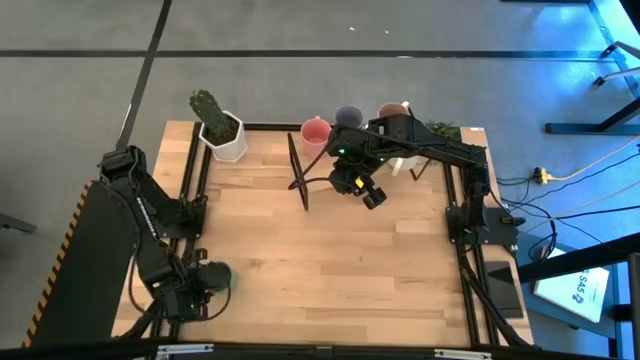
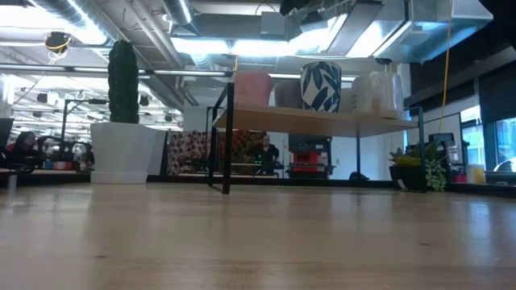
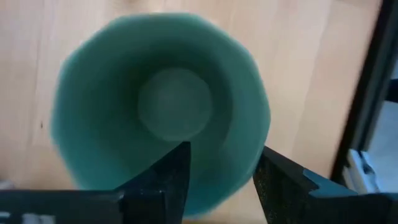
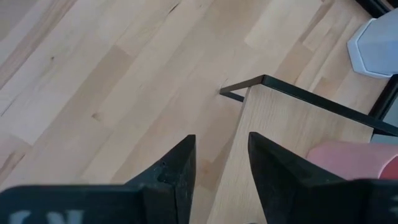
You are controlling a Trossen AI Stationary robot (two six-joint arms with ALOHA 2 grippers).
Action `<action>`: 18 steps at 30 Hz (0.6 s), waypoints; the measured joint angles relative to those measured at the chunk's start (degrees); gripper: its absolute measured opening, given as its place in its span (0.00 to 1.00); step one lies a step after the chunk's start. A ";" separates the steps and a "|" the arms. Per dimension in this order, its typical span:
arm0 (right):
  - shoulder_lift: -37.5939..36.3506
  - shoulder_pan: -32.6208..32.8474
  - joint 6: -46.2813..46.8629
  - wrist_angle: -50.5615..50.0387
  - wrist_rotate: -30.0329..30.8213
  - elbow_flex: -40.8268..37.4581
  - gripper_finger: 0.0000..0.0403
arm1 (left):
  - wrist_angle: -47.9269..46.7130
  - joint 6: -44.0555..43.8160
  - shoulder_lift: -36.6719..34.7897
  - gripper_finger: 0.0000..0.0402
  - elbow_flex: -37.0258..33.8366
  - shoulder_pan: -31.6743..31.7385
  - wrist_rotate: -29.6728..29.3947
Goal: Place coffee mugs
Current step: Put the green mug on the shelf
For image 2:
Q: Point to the grey mug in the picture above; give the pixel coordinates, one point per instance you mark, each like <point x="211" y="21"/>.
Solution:
<point x="288" y="94"/>

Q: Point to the large silver ventilation duct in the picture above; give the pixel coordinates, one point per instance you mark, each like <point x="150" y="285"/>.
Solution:
<point x="435" y="28"/>

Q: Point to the red container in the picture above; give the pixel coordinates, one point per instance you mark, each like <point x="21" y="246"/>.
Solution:
<point x="459" y="178"/>

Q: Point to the pink mug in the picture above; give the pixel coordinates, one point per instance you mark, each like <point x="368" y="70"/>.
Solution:
<point x="252" y="88"/>

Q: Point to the small black screen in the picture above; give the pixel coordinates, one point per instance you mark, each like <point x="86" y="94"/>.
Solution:
<point x="441" y="139"/>

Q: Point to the blue leaf pattern mug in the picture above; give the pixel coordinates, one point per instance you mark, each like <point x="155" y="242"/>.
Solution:
<point x="321" y="86"/>

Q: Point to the linear ceiling light rail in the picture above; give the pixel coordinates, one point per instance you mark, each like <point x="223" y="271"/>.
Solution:
<point x="181" y="73"/>

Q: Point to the succulents in black pot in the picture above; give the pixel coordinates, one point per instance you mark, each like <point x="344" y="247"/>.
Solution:
<point x="411" y="173"/>

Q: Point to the colourful plaid panel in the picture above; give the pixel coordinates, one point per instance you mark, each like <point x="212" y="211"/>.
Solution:
<point x="242" y="143"/>

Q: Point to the person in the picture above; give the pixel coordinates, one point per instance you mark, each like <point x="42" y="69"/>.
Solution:
<point x="25" y="146"/>
<point x="267" y="154"/>

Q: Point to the floral patterned panel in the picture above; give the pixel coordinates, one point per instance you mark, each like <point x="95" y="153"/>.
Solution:
<point x="187" y="151"/>

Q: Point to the wooden shelf black metal frame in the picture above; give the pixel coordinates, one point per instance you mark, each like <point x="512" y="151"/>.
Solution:
<point x="306" y="121"/>

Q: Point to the red black tool cart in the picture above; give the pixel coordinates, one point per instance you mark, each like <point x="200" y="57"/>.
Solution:
<point x="310" y="158"/>

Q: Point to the tall green cactus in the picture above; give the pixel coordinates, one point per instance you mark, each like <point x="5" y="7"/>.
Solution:
<point x="123" y="80"/>

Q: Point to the yellow container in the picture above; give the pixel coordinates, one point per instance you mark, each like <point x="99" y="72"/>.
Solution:
<point x="477" y="174"/>

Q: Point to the white faceted plant pot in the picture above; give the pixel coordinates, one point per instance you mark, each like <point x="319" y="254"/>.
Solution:
<point x="123" y="153"/>

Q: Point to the black computer monitor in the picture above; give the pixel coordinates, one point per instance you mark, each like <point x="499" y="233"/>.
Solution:
<point x="5" y="133"/>

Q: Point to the white mug with black lettering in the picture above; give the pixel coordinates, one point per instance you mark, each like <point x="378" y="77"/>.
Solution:
<point x="379" y="94"/>

